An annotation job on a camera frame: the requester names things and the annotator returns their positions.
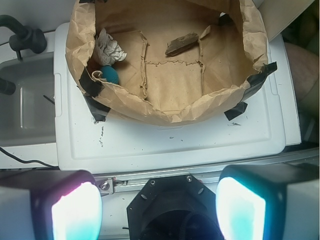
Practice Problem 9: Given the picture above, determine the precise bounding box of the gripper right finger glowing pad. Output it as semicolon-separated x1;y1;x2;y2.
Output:
215;163;320;240

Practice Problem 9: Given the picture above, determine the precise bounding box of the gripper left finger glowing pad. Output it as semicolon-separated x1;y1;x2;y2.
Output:
0;169;103;240

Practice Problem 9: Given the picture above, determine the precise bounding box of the brown wood chip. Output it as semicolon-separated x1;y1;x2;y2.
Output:
165;32;199;57

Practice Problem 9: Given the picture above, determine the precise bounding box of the black tape strip right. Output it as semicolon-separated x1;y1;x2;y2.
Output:
224;61;278;121

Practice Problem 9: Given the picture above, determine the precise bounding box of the black tape strip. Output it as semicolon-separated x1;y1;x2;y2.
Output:
224;61;278;121
77;68;111;122

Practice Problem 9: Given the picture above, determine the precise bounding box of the black tape strip left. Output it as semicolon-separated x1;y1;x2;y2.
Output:
77;68;111;122

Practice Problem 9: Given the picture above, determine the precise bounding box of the teal foam ball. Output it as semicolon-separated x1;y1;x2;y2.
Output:
100;65;119;85

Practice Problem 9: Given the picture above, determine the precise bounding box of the crumpled white paper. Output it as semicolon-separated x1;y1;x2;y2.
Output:
92;28;127;66

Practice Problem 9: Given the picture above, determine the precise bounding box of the brown paper bag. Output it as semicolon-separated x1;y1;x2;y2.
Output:
65;0;268;126

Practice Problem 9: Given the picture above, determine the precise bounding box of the black cable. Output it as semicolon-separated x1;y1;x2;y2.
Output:
0;146;57;168

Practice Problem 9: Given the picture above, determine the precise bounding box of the aluminium rail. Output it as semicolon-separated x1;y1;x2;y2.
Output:
93;152;320;197

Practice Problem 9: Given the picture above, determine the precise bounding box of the black octagonal mount plate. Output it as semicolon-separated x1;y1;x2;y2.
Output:
126;174;224;240

